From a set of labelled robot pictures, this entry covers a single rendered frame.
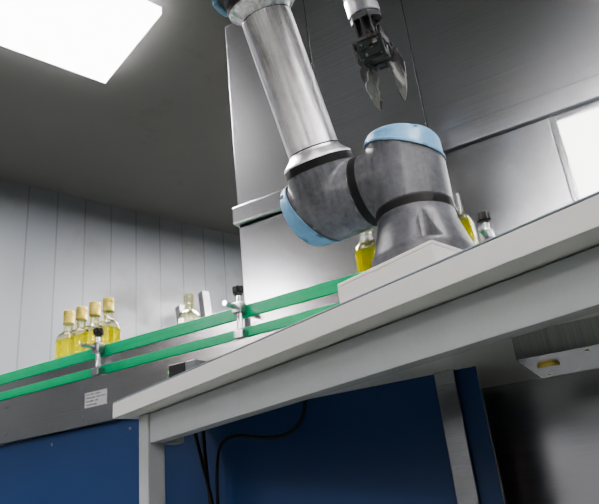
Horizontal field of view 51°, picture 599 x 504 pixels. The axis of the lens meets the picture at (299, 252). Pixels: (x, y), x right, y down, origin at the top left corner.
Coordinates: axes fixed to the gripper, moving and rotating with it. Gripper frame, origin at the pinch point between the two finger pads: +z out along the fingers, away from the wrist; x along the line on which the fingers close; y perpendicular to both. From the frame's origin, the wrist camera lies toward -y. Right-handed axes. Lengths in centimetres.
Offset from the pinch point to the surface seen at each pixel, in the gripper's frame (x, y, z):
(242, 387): -27, 49, 51
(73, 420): -100, 19, 53
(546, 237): 29, 72, 40
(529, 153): 23.4, -22.8, 18.8
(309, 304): -28, 12, 40
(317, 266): -39, -22, 30
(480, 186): 10.3, -21.3, 23.0
